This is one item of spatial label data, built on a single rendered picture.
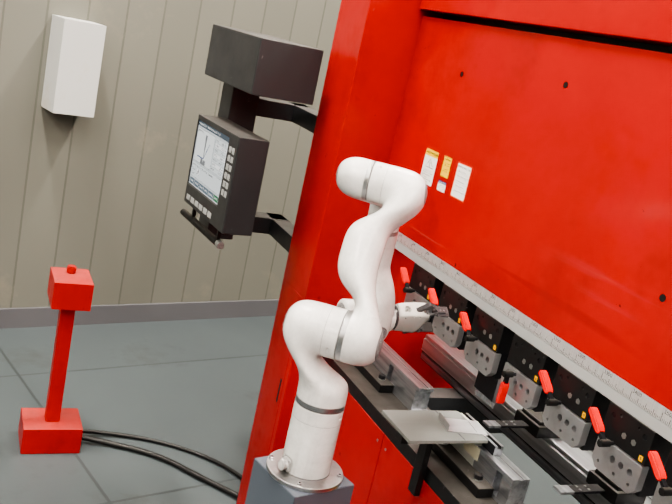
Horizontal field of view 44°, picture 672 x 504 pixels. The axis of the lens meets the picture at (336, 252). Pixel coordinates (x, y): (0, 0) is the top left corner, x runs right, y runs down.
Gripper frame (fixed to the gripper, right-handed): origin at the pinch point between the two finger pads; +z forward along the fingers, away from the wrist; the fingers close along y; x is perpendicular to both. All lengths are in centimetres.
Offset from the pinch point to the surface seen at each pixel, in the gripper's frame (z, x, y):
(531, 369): 12.6, 24.3, -18.4
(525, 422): 35.2, 24.9, 16.5
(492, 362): 12.3, 15.2, -3.9
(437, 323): 12.3, -8.6, 17.0
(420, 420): -1.5, 23.7, 18.2
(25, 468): -91, -23, 185
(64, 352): -80, -66, 161
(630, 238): 13, 12, -64
